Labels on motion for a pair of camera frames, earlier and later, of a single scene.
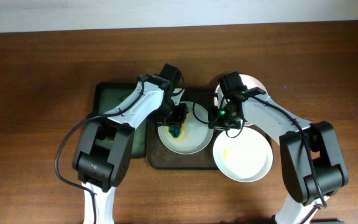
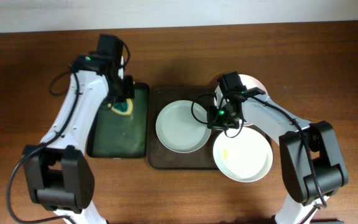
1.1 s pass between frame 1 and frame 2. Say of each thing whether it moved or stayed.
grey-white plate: stayed
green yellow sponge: moved
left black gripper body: moved
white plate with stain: stayed
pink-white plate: stayed
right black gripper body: stayed
